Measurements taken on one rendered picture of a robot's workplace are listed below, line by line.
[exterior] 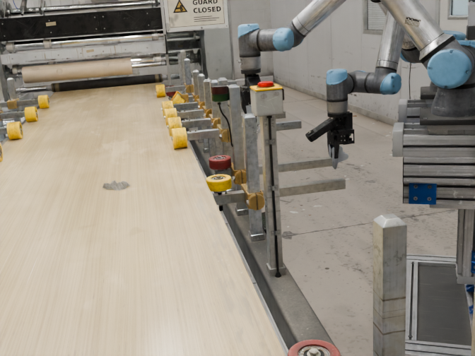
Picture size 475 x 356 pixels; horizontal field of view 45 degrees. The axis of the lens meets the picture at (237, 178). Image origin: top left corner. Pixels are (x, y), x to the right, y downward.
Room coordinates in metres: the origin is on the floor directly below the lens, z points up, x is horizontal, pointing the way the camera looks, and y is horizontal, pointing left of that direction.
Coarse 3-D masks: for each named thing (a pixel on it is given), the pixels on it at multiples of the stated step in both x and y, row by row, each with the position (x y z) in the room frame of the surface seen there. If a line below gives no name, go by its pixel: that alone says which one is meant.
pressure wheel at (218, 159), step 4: (216, 156) 2.02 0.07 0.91; (220, 156) 2.00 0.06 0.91; (224, 156) 2.02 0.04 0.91; (228, 156) 2.01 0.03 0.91; (212, 160) 1.97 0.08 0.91; (216, 160) 1.97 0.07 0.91; (220, 160) 1.96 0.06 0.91; (224, 160) 1.97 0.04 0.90; (228, 160) 1.98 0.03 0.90; (212, 164) 1.97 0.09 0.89; (216, 164) 1.97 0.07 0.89; (220, 164) 1.96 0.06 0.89; (224, 164) 1.97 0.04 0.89; (228, 164) 1.98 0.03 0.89; (212, 168) 1.98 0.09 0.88; (216, 168) 1.97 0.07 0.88; (220, 168) 1.96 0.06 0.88; (224, 168) 1.97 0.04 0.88
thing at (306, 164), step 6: (282, 162) 2.04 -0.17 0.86; (288, 162) 2.04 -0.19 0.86; (294, 162) 2.03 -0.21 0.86; (300, 162) 2.03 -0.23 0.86; (306, 162) 2.04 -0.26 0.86; (312, 162) 2.04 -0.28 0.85; (318, 162) 2.05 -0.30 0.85; (324, 162) 2.05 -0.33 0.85; (330, 162) 2.05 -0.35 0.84; (228, 168) 2.02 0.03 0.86; (282, 168) 2.02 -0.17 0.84; (288, 168) 2.03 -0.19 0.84; (294, 168) 2.03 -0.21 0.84; (300, 168) 2.03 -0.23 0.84; (306, 168) 2.04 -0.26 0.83; (228, 174) 1.99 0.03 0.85
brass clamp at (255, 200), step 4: (244, 184) 1.80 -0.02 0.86; (244, 188) 1.76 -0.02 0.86; (248, 192) 1.71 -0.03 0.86; (256, 192) 1.71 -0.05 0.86; (260, 192) 1.71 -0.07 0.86; (248, 196) 1.70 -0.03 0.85; (252, 196) 1.68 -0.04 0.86; (256, 196) 1.68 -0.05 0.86; (260, 196) 1.68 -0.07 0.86; (248, 200) 1.69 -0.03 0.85; (252, 200) 1.68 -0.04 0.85; (256, 200) 1.68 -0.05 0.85; (260, 200) 1.68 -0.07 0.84; (248, 204) 1.69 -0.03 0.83; (252, 204) 1.68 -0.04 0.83; (256, 204) 1.68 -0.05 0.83; (260, 204) 1.68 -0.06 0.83; (248, 208) 1.70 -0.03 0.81; (252, 208) 1.68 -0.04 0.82; (256, 208) 1.68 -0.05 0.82; (260, 208) 1.68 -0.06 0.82
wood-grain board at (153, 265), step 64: (64, 128) 2.85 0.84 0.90; (128, 128) 2.73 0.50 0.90; (0, 192) 1.78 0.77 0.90; (64, 192) 1.73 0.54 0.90; (128, 192) 1.68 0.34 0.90; (192, 192) 1.63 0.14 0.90; (0, 256) 1.25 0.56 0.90; (64, 256) 1.22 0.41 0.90; (128, 256) 1.19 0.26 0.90; (192, 256) 1.17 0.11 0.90; (0, 320) 0.95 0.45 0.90; (64, 320) 0.93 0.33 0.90; (128, 320) 0.91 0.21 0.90; (192, 320) 0.90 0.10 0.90; (256, 320) 0.88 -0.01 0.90
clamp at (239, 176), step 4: (232, 164) 2.04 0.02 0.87; (232, 168) 1.98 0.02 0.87; (232, 172) 1.98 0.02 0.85; (236, 172) 1.94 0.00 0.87; (240, 172) 1.93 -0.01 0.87; (244, 172) 1.93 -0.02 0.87; (232, 176) 1.99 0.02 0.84; (236, 176) 1.93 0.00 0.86; (240, 176) 1.93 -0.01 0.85; (244, 176) 1.93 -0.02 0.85; (236, 180) 1.93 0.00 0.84; (240, 180) 1.93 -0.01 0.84; (244, 180) 1.93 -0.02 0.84; (240, 184) 1.93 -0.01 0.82
